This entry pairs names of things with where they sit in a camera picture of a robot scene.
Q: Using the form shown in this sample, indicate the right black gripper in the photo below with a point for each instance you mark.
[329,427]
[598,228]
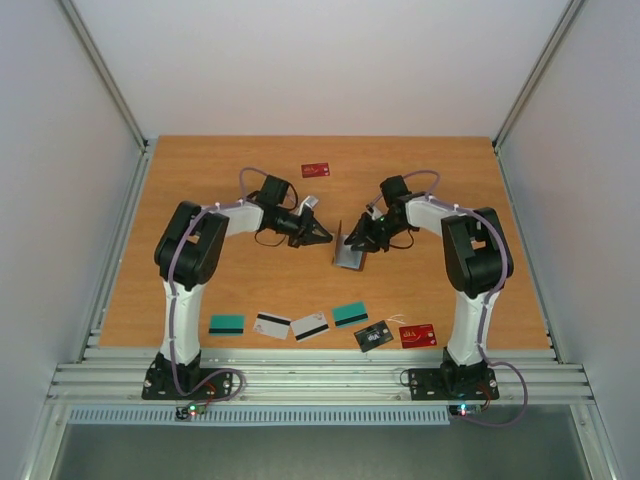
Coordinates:
[372,232]

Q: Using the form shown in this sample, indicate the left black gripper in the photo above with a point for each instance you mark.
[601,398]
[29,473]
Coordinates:
[306,236]

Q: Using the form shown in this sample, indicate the brown leather card holder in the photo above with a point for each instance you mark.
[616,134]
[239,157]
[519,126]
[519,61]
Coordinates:
[344,257]

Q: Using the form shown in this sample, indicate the black VIP card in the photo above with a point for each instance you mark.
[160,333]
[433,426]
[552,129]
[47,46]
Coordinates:
[373,336]

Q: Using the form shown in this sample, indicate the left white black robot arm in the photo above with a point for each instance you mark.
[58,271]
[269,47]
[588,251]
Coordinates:
[187,256]

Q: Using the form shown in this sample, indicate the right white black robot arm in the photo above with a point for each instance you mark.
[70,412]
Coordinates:
[477,262]

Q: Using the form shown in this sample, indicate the red card far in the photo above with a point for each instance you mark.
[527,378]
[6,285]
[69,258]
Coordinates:
[314,170]

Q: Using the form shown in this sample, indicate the teal card right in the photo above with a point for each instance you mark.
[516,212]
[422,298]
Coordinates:
[347,315]

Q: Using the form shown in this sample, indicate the teal card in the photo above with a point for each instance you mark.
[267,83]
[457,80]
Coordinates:
[347,315]
[227,325]

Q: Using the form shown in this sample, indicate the white card right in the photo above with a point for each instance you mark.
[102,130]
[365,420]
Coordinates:
[310,326]

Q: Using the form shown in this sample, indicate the white card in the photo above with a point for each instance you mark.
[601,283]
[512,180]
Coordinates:
[310,326]
[271,325]

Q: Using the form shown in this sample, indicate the white card left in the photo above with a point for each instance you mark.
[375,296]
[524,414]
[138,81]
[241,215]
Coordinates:
[271,325]

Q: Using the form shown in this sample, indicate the red VIP card near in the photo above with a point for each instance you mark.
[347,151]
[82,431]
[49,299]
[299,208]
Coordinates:
[417,336]

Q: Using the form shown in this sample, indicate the teal card left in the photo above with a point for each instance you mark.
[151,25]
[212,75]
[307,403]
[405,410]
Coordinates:
[227,325]

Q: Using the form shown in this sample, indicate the right small circuit board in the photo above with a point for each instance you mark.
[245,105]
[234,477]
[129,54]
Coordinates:
[465,409]

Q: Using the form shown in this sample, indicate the small circuit board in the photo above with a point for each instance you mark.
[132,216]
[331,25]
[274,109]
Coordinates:
[190,412]
[465,409]

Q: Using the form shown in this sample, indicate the left small circuit board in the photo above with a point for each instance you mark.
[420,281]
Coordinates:
[190,412]

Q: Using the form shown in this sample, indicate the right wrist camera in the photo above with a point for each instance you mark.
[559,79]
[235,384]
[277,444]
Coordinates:
[373,211]

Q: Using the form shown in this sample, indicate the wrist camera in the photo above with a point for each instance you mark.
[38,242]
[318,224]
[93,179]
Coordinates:
[310,202]
[373,211]

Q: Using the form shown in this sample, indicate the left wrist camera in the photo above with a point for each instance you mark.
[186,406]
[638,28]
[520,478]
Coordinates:
[310,202]

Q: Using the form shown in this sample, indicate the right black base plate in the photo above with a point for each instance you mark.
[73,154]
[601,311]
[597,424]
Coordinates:
[430,385]

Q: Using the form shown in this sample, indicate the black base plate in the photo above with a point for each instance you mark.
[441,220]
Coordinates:
[430,385]
[197,384]

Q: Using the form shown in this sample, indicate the left aluminium corner post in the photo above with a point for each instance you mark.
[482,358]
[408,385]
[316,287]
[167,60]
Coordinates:
[86,41]

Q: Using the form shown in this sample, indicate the aluminium corner post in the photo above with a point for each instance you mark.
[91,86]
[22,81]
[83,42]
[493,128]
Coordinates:
[86,41]
[543,61]

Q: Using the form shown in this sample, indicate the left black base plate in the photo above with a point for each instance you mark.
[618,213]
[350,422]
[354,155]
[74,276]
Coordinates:
[197,384]

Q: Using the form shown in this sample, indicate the grey slotted cable duct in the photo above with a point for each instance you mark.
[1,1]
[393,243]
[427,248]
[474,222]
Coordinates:
[246,416]

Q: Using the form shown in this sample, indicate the right aluminium corner post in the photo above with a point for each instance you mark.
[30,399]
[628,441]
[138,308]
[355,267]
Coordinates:
[543,61]

